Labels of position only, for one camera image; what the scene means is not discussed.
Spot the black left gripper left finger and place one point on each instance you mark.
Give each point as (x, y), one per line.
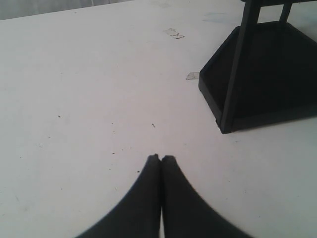
(137, 215)

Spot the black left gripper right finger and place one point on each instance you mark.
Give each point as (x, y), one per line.
(185, 213)

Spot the black two-tier metal rack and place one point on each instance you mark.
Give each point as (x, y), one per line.
(265, 72)

